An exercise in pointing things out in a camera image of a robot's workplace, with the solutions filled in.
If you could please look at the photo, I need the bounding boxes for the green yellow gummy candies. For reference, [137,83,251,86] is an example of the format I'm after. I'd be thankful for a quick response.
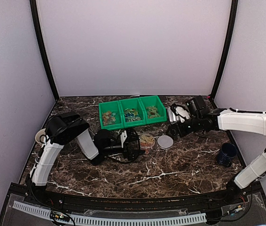
[146,106,161,119]

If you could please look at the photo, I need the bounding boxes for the white slotted cable duct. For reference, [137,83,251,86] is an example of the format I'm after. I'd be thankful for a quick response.
[12,201,207,226]

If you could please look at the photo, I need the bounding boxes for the dark blue mug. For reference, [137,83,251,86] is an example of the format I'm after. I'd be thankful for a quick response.
[216,143,237,168]

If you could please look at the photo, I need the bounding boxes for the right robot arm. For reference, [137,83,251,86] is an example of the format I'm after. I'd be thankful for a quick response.
[167,96,266,204]

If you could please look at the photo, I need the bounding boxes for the right black frame post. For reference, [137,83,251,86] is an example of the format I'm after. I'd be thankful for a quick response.
[210,0,238,101]

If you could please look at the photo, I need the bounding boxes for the beige ceramic mug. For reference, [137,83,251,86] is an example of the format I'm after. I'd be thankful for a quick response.
[35,129,47,147]

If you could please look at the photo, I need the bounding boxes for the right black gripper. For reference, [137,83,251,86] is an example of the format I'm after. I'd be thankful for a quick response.
[166,115,202,140]

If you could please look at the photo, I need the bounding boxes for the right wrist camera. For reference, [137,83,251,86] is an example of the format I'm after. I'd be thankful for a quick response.
[170,104,190,123]

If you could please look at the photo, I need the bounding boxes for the clear plastic jar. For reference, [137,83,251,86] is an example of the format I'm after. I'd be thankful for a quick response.
[139,134,155,154]

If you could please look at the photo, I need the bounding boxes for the green three-compartment bin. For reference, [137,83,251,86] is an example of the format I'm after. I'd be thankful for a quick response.
[99,96,167,130]

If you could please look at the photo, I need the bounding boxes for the left black frame post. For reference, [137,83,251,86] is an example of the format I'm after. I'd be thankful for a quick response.
[29,0,60,101]

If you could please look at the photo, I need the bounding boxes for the white jar lid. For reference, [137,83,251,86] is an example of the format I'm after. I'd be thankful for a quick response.
[157,135,174,150]

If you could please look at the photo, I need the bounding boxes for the scooped star gummies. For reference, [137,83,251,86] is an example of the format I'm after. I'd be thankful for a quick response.
[139,134,155,149]

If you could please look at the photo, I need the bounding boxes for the black frame post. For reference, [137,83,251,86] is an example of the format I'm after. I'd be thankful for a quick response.
[210,0,238,101]
[29,0,60,101]

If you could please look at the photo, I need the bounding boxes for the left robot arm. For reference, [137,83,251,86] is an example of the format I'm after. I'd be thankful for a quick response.
[26,112,144,187]

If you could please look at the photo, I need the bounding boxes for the metal scoop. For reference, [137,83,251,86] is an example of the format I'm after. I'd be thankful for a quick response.
[167,107,180,124]

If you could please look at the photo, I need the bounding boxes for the black front rail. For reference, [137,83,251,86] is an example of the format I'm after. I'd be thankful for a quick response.
[24,178,263,214]

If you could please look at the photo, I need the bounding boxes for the wrapped colourful candies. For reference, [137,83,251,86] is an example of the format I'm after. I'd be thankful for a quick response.
[124,108,141,122]

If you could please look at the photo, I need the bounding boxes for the star gummy candies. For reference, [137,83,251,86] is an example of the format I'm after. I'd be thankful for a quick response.
[102,111,117,126]

